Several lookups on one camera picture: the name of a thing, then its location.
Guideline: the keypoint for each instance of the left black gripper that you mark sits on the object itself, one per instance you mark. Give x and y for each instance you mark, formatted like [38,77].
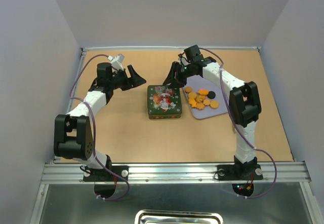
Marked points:
[134,80]

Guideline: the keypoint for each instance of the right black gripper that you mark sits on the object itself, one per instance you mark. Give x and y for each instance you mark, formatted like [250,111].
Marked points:
[177,81]

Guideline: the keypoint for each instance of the gold tin lid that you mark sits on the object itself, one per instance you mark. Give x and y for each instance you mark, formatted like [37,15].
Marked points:
[159,96]

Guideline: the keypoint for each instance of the green christmas cookie tin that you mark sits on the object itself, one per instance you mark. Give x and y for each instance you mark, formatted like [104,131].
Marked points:
[159,113]

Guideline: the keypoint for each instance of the steel kitchen tongs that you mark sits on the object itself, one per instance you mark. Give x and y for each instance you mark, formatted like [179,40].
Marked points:
[234,128]

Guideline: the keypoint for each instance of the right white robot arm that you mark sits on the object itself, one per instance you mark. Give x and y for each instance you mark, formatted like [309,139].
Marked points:
[241,98]

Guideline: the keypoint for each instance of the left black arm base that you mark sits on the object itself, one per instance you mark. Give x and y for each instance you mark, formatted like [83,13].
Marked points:
[107,186]

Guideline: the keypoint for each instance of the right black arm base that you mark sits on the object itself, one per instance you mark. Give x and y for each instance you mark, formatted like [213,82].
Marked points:
[244,175]

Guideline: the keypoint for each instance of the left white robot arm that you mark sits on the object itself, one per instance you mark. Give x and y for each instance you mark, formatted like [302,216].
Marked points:
[75,132]

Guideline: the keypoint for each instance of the plain round tan cookie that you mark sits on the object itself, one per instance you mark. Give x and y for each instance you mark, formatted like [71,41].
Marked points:
[188,89]

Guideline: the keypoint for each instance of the lilac plastic tray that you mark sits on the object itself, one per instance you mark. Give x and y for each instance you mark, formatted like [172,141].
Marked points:
[197,83]

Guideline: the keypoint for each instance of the orange fish cookie left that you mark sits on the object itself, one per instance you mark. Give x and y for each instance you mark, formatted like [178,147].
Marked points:
[192,102]

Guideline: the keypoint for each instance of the orange fish cookie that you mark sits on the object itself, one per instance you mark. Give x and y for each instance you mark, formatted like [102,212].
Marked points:
[192,102]
[203,92]

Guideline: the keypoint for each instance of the orange fish cookie centre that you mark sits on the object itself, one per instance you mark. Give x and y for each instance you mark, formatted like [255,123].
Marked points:
[203,92]

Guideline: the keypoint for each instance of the orange swirl meringue cookie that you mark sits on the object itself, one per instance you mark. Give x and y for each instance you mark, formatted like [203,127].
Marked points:
[200,98]

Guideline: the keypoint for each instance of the tan maple leaf cookie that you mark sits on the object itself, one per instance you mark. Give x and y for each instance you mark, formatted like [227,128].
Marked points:
[206,102]

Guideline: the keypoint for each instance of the black sandwich cookie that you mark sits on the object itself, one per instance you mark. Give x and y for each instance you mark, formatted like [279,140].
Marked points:
[211,95]

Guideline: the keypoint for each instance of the round dotted biscuit lower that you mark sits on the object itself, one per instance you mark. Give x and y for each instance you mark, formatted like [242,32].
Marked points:
[214,104]

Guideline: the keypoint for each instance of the steel tray front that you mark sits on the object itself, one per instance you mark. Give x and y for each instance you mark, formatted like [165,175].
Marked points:
[149,218]

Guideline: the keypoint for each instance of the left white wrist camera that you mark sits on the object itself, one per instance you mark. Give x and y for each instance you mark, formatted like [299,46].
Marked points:
[116,62]

